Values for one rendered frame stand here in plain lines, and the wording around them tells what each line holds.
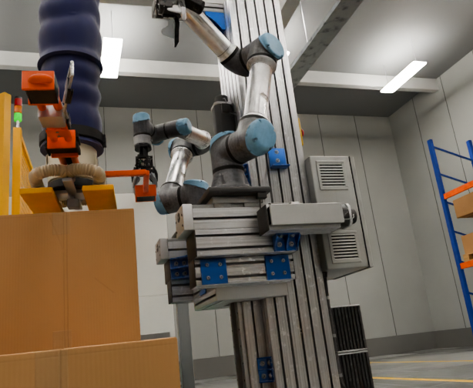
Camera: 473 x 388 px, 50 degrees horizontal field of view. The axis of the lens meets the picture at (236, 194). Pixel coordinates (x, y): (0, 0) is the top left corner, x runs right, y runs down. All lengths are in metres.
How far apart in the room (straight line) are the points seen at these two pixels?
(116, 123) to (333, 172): 10.33
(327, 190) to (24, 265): 1.17
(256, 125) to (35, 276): 0.83
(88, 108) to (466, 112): 11.24
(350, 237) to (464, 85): 10.84
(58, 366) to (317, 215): 1.07
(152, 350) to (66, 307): 0.64
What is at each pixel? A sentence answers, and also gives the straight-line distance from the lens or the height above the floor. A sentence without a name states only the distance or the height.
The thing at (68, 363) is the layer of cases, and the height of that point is 0.52.
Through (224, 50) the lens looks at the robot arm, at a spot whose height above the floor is 1.64.
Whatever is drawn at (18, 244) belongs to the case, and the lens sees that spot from 1.54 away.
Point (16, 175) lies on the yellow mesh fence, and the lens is 3.63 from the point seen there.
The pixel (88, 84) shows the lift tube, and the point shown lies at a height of 1.49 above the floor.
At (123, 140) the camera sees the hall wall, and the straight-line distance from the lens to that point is 12.05.
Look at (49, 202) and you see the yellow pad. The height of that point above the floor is 1.05.
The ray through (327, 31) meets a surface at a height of 4.57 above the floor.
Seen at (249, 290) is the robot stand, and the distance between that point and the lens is 1.84.
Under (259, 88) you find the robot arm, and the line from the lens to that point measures 1.89.
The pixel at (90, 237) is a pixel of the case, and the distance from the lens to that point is 1.52.
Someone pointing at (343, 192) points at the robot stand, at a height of 1.07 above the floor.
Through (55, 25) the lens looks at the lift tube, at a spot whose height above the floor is 1.71.
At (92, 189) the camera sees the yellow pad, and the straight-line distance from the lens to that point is 1.70.
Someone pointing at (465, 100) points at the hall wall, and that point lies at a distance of 12.69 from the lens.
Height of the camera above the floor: 0.51
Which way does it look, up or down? 17 degrees up
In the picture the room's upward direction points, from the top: 7 degrees counter-clockwise
